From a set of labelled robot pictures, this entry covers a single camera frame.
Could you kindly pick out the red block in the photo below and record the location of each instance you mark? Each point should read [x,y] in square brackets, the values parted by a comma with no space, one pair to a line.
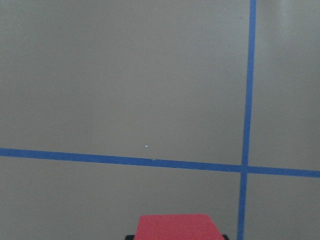
[177,227]

